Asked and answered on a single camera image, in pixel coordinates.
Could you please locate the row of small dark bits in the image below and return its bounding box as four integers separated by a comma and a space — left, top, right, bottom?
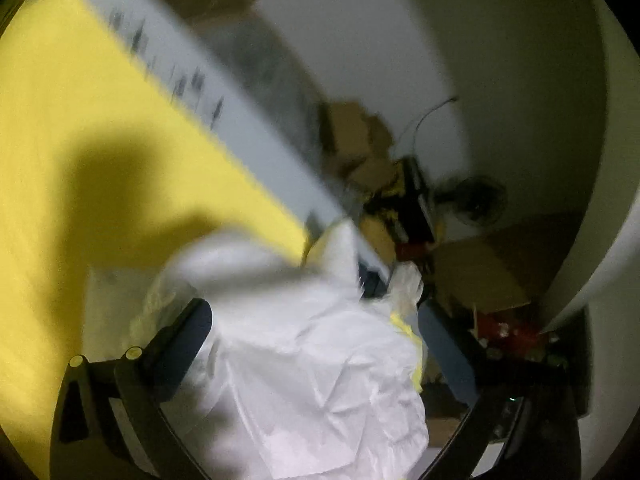
110, 7, 227, 123

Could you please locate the open cardboard box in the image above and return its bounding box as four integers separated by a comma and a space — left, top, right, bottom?
370, 115, 394, 152
322, 102, 372, 157
345, 157, 397, 192

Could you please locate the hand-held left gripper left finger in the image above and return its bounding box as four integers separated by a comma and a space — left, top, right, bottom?
50, 297, 213, 480

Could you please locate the standing fan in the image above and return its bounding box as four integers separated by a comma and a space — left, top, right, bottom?
440, 175, 507, 228

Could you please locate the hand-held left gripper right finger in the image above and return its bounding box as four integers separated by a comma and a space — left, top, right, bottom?
419, 300, 583, 480

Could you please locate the white puffer jacket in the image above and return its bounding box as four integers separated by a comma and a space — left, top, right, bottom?
85, 220, 432, 480

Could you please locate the black wall cable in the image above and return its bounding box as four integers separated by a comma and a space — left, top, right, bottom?
400, 96, 458, 151

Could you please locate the black and yellow box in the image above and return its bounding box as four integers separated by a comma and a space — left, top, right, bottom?
365, 157, 436, 246

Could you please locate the large flat cardboard box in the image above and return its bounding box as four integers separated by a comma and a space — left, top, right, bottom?
430, 239, 532, 313

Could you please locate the yellow blanket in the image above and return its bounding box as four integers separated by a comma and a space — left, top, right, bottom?
0, 0, 312, 480

